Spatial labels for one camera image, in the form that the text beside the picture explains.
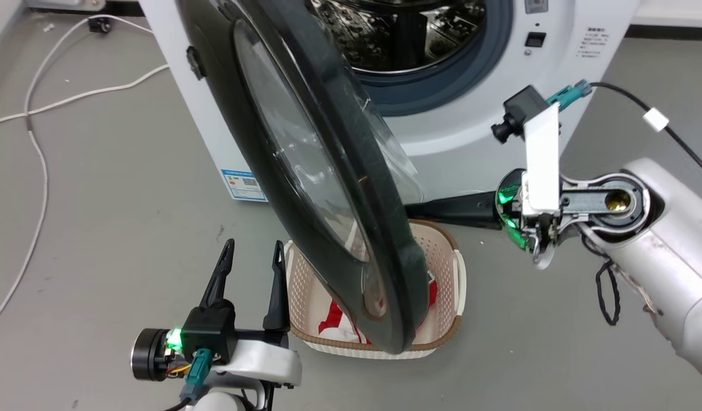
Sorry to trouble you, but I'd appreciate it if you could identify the white camera mounting plate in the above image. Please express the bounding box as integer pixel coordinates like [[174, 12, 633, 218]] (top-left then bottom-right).
[[523, 102, 561, 217]]

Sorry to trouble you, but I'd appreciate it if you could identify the teal right camera connector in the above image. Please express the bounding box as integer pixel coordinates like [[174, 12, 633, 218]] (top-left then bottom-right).
[[547, 79, 593, 111]]

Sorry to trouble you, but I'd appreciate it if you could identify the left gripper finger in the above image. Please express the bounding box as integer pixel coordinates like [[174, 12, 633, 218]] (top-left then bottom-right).
[[199, 238, 236, 312], [263, 240, 289, 332]]

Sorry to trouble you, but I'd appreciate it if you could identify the white front-load washing machine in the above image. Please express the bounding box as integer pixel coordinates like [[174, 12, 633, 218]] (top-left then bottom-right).
[[138, 0, 643, 204]]

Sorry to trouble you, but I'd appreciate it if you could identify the steel washing machine drum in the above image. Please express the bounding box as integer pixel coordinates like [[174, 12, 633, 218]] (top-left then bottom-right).
[[307, 0, 488, 75]]

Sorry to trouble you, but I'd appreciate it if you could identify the teal left camera connector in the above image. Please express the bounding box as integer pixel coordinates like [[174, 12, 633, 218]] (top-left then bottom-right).
[[179, 349, 214, 404]]

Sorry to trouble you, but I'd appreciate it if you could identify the thick white floor cable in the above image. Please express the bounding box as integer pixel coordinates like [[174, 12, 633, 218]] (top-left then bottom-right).
[[0, 64, 170, 128]]

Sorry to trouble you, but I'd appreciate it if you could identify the black round washing machine door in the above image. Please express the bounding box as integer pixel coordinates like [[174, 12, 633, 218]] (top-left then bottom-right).
[[176, 0, 431, 355]]

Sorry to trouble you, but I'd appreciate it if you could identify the blue-grey rubber door gasket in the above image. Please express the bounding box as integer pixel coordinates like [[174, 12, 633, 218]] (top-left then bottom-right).
[[351, 0, 515, 118]]

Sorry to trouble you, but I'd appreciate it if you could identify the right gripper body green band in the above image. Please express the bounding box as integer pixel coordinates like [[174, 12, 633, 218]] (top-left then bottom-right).
[[495, 168, 561, 271]]

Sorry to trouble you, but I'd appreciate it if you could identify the blue energy label sticker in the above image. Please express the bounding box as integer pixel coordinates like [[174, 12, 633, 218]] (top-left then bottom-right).
[[220, 168, 269, 203]]

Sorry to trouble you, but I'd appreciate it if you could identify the black cable with white tag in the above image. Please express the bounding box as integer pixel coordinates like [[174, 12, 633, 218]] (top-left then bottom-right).
[[589, 82, 702, 183]]

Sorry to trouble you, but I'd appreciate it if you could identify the beige perforated laundry basket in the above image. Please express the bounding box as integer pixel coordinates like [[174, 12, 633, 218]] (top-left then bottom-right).
[[283, 220, 467, 360]]

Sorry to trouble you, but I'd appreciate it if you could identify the thin white floor cable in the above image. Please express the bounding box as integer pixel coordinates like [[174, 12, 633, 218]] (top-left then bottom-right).
[[0, 14, 155, 336]]

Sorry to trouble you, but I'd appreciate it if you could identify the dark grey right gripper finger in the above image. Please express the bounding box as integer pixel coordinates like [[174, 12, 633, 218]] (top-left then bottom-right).
[[404, 191, 503, 230]]

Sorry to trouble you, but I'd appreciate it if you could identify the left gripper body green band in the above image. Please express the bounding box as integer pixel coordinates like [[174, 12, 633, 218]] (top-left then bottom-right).
[[130, 327, 184, 382]]

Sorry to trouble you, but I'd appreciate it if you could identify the teal camera connector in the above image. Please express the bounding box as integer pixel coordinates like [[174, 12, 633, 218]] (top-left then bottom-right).
[[547, 79, 593, 111], [179, 349, 214, 404]]

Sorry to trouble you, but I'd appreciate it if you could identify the red and white garment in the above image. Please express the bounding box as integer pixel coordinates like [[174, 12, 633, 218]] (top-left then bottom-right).
[[318, 273, 439, 346]]

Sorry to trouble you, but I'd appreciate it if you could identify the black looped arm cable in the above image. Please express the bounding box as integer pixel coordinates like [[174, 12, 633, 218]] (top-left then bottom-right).
[[595, 258, 622, 327]]

